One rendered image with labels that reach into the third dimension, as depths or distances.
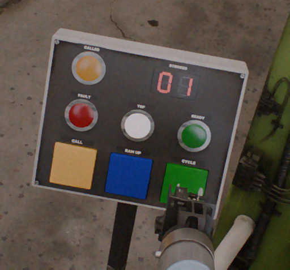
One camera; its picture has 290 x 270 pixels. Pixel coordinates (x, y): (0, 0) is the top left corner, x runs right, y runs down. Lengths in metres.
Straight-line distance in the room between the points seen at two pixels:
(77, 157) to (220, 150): 0.25
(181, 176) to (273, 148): 0.34
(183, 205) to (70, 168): 0.30
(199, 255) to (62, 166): 0.45
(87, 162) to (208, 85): 0.25
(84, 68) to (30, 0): 2.02
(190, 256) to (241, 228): 0.82
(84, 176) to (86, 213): 1.19
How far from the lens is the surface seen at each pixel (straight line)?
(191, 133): 1.33
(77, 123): 1.34
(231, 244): 1.76
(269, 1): 3.53
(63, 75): 1.32
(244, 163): 1.65
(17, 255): 2.45
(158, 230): 1.17
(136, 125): 1.32
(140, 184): 1.36
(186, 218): 1.06
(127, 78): 1.31
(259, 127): 1.61
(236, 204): 1.80
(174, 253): 0.99
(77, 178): 1.36
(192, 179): 1.35
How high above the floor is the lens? 2.06
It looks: 47 degrees down
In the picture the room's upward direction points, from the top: 11 degrees clockwise
